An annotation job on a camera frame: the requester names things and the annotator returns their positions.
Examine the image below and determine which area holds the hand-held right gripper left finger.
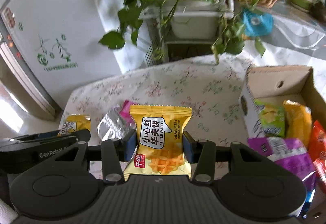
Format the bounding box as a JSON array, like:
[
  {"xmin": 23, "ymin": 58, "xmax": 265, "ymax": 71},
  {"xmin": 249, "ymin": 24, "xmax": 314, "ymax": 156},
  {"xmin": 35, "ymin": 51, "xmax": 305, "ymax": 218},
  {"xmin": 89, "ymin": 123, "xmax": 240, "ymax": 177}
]
[{"xmin": 54, "ymin": 129, "xmax": 137, "ymax": 183}]

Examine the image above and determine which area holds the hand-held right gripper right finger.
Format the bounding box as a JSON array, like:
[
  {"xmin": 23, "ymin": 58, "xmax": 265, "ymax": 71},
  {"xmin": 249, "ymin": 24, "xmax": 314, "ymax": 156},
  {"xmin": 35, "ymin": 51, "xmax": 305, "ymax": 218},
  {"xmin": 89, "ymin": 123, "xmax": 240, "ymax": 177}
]
[{"xmin": 183, "ymin": 131, "xmax": 265, "ymax": 183}]

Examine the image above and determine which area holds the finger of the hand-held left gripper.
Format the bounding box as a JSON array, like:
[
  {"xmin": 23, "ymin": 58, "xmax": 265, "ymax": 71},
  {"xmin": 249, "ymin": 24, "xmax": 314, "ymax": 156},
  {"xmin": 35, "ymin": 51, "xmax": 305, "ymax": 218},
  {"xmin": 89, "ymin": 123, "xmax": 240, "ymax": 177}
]
[{"xmin": 0, "ymin": 129, "xmax": 91, "ymax": 147}]

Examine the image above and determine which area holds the yellow striped snack packet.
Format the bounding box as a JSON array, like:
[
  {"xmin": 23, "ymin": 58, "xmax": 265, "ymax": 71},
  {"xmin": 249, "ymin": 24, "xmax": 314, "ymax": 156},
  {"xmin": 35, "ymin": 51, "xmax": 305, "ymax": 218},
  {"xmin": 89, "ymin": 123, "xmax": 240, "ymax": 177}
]
[{"xmin": 58, "ymin": 115, "xmax": 91, "ymax": 137}]

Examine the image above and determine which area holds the yellow waffle packet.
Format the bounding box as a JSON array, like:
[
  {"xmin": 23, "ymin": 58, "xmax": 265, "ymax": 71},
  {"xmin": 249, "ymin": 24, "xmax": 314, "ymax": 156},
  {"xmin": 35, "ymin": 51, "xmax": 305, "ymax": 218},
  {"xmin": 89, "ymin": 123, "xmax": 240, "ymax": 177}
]
[{"xmin": 123, "ymin": 104, "xmax": 193, "ymax": 181}]

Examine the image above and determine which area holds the green snack packet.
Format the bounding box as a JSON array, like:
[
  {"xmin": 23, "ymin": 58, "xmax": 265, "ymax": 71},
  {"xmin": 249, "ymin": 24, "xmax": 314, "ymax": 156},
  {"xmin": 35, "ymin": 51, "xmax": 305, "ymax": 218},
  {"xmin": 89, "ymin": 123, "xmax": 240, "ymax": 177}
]
[{"xmin": 255, "ymin": 100, "xmax": 286, "ymax": 138}]

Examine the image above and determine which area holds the purple snack bag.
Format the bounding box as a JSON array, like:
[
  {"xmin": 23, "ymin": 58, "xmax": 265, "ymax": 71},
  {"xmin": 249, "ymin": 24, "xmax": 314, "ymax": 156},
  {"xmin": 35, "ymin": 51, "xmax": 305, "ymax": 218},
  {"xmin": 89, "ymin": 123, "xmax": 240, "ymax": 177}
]
[{"xmin": 248, "ymin": 137, "xmax": 318, "ymax": 197}]

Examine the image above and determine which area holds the cardboard box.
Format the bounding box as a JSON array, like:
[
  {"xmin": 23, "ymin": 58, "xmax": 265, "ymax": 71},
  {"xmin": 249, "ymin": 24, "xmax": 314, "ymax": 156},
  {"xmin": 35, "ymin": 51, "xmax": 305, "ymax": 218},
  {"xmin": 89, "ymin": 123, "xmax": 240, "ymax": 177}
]
[{"xmin": 239, "ymin": 66, "xmax": 326, "ymax": 222}]

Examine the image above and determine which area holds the orange snack bag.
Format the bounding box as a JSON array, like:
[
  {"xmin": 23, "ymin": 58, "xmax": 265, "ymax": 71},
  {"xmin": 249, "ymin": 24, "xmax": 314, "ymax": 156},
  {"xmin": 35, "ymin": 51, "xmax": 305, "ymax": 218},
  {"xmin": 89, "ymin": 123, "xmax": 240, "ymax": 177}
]
[{"xmin": 283, "ymin": 100, "xmax": 313, "ymax": 148}]

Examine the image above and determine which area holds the red snack packet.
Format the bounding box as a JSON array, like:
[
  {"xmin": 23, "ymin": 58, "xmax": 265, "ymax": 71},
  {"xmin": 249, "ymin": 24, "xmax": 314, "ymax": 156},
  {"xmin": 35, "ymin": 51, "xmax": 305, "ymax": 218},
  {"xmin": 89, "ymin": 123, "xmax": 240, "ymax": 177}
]
[{"xmin": 308, "ymin": 120, "xmax": 326, "ymax": 187}]

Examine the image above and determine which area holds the silver snack packet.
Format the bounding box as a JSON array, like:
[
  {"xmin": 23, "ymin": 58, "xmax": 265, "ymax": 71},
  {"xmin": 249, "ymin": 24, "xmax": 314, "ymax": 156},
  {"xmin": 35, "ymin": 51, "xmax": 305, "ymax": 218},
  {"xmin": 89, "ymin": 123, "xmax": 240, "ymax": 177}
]
[{"xmin": 97, "ymin": 105, "xmax": 136, "ymax": 142}]

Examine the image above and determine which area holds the pink snack packet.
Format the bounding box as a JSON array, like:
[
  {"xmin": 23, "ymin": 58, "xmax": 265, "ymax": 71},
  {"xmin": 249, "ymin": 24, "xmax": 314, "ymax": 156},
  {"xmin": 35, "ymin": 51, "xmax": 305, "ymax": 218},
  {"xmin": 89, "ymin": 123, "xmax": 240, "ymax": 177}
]
[{"xmin": 120, "ymin": 100, "xmax": 132, "ymax": 119}]

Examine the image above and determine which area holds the white rectangular planter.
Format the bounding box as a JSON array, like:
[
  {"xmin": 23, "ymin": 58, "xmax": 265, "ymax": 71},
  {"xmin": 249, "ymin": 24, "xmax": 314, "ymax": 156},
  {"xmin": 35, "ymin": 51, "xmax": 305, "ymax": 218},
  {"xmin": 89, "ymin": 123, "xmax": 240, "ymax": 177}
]
[{"xmin": 170, "ymin": 13, "xmax": 220, "ymax": 39}]

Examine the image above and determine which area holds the white refrigerator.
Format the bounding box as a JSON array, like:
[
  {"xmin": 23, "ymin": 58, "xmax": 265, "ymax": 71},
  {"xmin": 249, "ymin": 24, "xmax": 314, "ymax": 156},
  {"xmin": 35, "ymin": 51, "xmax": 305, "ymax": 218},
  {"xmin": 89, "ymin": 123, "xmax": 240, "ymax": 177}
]
[{"xmin": 0, "ymin": 0, "xmax": 122, "ymax": 121}]

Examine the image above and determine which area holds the white plant stand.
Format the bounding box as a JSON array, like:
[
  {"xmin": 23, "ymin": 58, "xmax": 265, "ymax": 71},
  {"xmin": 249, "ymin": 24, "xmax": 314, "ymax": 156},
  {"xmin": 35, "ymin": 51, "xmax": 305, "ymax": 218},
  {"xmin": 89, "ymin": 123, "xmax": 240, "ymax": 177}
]
[{"xmin": 139, "ymin": 0, "xmax": 235, "ymax": 67}]

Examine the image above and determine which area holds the blue tape roll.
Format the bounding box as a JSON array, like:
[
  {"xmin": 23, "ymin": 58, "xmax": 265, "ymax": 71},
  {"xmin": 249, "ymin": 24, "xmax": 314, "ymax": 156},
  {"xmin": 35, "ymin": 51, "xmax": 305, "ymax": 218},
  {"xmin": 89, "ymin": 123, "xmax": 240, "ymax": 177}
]
[{"xmin": 241, "ymin": 8, "xmax": 274, "ymax": 37}]

